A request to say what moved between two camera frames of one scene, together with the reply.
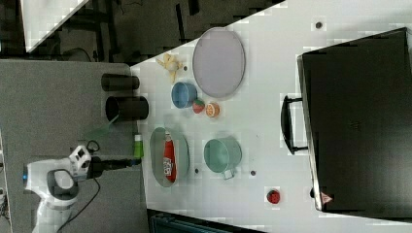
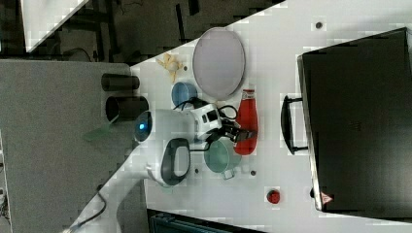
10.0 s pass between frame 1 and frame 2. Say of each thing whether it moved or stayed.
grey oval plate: stayed
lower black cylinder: stayed
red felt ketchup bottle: moved
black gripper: moved
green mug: stayed
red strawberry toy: stayed
